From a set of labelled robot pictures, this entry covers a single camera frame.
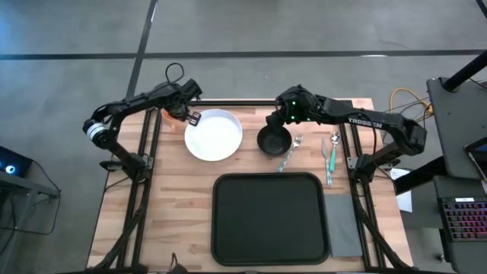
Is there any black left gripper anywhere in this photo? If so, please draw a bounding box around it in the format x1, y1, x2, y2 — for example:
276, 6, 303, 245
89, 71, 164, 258
164, 87, 202, 128

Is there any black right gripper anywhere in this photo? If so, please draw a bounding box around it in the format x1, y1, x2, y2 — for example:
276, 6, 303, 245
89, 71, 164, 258
265, 84, 325, 131

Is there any black bowl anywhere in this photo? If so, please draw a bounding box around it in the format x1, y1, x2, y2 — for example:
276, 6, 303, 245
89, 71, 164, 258
256, 124, 293, 157

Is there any white round plate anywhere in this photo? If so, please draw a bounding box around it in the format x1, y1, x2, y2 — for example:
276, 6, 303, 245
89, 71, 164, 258
183, 108, 244, 162

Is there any orange cup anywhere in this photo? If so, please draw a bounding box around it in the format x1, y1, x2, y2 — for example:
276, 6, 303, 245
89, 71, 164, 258
161, 109, 180, 124

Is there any black rectangular tray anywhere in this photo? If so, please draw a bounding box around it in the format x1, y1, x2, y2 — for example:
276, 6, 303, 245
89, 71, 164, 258
211, 171, 331, 267

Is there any grey cloth napkin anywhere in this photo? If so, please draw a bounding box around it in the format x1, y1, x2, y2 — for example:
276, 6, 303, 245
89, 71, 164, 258
323, 193, 364, 258

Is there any white paper sheet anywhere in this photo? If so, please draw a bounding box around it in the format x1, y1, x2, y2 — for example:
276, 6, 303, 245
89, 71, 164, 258
389, 167, 414, 214

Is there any grey side stand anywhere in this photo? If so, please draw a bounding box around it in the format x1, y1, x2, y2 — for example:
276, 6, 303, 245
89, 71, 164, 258
0, 170, 62, 200

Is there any grey desk surface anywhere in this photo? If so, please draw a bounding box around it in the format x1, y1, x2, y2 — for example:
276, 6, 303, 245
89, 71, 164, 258
425, 76, 487, 180

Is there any black computer with blue light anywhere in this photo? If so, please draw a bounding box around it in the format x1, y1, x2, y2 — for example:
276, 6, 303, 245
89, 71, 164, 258
0, 145, 33, 178

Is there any black pole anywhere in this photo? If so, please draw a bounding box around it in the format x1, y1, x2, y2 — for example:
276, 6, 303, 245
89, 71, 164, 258
442, 49, 487, 93

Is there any laptop with dark screen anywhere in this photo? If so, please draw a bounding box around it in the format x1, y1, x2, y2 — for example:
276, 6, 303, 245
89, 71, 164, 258
463, 136, 487, 184

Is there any backlit rainbow keyboard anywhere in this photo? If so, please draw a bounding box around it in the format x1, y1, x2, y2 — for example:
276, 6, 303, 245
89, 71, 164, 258
440, 196, 487, 243

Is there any dark grey keyboard desk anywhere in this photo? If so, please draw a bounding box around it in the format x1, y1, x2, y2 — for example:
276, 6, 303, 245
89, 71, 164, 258
432, 175, 487, 274

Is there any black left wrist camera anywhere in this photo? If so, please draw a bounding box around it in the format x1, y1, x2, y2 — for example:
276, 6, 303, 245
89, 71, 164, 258
182, 78, 204, 99

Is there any fork with teal patterned handle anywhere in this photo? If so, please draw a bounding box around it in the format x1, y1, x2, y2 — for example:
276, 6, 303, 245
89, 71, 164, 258
276, 133, 304, 174

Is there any long black frame rail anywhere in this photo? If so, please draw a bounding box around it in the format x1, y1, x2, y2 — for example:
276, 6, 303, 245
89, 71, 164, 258
188, 99, 354, 108

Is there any black looped cable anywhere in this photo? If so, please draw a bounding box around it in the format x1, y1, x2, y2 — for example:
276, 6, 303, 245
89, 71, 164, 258
164, 62, 186, 87

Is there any spoon with plain teal handle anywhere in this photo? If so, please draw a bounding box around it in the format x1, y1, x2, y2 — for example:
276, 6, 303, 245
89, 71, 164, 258
328, 131, 342, 173

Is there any yellow cable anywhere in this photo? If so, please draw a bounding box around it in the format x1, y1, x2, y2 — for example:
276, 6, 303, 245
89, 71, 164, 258
388, 87, 434, 116

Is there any black frame strut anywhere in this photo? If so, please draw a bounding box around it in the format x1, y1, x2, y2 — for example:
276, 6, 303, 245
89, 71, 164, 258
352, 182, 411, 272
89, 178, 150, 273

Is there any small black table camera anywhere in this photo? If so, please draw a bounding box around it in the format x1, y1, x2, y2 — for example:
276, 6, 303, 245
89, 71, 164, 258
168, 252, 189, 274

